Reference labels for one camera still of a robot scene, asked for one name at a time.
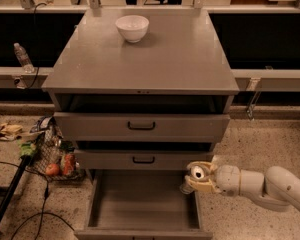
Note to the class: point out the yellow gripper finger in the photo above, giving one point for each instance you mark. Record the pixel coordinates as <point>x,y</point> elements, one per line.
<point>201,170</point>
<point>206,187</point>

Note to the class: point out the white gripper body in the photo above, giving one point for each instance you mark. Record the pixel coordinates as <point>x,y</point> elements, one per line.
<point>228,179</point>

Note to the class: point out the silver redbull can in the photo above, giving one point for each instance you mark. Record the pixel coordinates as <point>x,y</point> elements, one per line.
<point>183,187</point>

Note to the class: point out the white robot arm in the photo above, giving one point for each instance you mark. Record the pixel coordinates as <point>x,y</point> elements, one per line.
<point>275,190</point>

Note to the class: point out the grey open bottom drawer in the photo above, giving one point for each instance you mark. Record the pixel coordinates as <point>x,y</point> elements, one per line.
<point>141,205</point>

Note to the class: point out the grey drawer cabinet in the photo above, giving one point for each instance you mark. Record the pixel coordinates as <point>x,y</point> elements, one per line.
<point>179,55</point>

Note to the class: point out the grey middle drawer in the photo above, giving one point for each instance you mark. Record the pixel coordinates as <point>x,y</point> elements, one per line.
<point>139,160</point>

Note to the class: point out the grey top drawer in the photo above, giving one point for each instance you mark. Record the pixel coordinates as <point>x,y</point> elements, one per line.
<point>142,127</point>

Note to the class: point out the red snack bag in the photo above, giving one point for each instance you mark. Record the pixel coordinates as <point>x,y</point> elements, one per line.
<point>67,164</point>

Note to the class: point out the red apple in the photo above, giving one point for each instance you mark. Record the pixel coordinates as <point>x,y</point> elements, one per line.
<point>52,169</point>

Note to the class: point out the white ceramic bowl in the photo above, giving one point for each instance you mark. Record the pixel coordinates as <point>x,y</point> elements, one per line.
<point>132,27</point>

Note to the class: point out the green snack bag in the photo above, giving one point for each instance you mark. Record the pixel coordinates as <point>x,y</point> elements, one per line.
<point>28,149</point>

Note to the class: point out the black pole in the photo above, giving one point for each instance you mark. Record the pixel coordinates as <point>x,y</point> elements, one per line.
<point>13,185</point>

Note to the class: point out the yellow snack packets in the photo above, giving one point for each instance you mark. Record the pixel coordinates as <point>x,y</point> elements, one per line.
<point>9,132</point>

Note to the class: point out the clear plastic water bottle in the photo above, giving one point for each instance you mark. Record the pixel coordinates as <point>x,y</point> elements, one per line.
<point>23,59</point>

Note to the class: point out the metal bracket clamp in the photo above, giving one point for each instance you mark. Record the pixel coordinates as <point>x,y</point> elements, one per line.
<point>253,88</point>

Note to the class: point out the wire basket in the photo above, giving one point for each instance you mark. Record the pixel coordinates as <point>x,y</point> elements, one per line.
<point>50,149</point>

